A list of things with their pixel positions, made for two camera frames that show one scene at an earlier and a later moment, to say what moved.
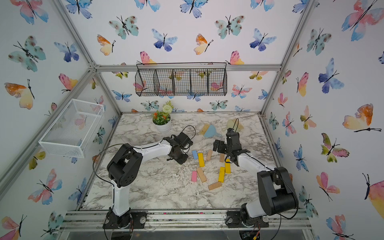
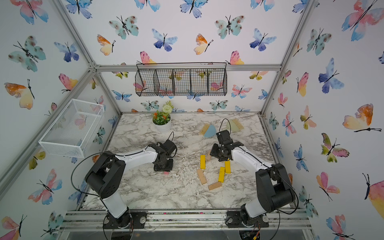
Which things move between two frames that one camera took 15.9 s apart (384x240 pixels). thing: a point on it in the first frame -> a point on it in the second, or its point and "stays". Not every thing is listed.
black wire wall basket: x=206 y=79 stays
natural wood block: x=209 y=155 stays
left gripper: x=182 y=161 -> x=170 y=168
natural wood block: x=201 y=174 stays
